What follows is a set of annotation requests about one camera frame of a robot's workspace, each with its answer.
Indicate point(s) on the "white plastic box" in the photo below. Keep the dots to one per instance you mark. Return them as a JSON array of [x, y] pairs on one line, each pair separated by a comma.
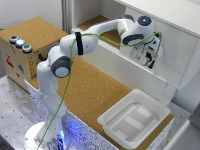
[[133, 116]]

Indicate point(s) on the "blue button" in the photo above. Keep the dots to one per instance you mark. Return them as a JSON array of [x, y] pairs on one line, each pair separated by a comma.
[[20, 43]]

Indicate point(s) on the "wooden drawer box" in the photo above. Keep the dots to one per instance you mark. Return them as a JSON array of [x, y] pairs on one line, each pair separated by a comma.
[[36, 31]]

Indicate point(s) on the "green button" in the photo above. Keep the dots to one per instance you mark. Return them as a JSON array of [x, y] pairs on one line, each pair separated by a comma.
[[26, 48]]

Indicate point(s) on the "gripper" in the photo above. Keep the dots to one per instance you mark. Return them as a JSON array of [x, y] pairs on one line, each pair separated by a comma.
[[146, 51]]

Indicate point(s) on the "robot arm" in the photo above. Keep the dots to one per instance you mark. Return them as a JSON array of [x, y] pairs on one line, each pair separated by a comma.
[[85, 42]]

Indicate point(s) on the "white sliding door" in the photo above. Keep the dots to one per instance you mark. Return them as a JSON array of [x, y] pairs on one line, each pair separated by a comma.
[[180, 53]]

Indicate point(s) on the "white cabinet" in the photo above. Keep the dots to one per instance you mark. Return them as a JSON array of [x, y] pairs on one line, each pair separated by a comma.
[[173, 10]]

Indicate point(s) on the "red button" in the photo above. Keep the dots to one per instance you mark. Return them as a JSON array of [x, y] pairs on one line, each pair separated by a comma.
[[14, 38]]

